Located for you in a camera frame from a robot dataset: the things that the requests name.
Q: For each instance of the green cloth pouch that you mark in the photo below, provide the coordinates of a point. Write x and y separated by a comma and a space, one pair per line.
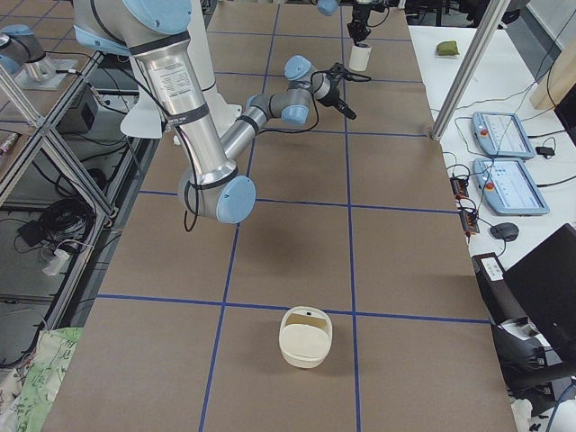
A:
447, 48

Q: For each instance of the orange black power strip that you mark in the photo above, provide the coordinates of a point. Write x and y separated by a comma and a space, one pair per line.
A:
466, 207

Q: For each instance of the aluminium frame post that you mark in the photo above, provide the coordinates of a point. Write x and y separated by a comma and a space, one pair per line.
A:
480, 41

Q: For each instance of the wooden board panel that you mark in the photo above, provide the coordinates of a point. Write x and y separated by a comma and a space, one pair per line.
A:
558, 18

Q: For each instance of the lower blue teach pendant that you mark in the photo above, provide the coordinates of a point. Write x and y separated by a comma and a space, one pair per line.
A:
507, 187

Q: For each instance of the white mug with HOME print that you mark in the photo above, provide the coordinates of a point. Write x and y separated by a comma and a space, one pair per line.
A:
359, 57

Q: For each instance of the cream white basket bin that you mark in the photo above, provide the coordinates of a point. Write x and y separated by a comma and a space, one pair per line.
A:
305, 336

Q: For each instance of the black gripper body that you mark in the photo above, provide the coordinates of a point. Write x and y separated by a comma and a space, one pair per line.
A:
360, 20
332, 97

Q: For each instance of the black computer mouse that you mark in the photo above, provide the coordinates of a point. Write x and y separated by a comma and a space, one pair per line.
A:
506, 231

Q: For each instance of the green patterned cloth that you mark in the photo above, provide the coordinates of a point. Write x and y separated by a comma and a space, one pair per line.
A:
29, 390

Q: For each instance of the blue teach pendant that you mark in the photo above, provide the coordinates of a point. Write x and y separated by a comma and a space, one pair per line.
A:
507, 187
502, 135

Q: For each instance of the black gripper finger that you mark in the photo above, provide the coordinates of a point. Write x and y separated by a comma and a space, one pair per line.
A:
352, 76
364, 32
344, 108
351, 27

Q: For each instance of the upper blue teach pendant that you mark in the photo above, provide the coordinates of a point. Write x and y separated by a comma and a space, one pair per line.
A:
502, 135

